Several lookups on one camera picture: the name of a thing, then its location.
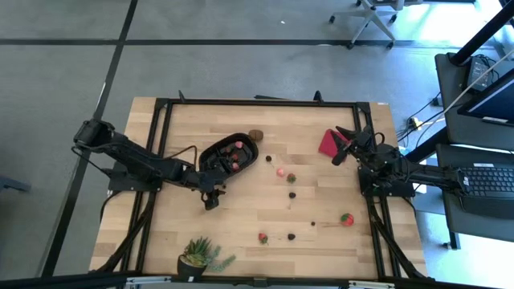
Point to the black keyboard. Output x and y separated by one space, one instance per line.
490 184

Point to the black aluminium table frame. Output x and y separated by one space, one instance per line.
261 102

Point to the desk monitor screen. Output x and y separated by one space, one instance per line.
494 102

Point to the pink strawberry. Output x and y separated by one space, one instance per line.
239 145

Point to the black camera rig beam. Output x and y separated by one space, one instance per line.
60 281

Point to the round red green fruit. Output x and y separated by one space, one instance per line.
347 219

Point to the grey floor object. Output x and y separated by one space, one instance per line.
12 184

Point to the dark cherry with stem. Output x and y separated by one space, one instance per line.
268 158

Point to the brown kiwi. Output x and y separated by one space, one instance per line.
255 135

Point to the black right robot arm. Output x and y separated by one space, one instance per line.
425 174

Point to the floor power strip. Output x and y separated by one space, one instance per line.
415 123

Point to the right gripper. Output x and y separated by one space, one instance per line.
363 142

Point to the black desk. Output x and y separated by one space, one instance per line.
454 225
449 120

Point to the blackberry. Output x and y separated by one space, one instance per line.
292 195
291 237

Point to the office chair base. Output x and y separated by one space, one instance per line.
371 16

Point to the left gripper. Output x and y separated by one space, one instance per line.
202 178

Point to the black diagonal pole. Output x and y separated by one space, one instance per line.
482 34

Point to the red folded cloth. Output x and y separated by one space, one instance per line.
329 144

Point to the black plastic compartment container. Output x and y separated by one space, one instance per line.
213 154

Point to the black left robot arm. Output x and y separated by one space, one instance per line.
132 158

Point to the black diagonal strut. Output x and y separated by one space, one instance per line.
427 146

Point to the black power adapter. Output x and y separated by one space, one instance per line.
480 72

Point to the succulent plant black pot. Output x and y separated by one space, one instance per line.
197 253

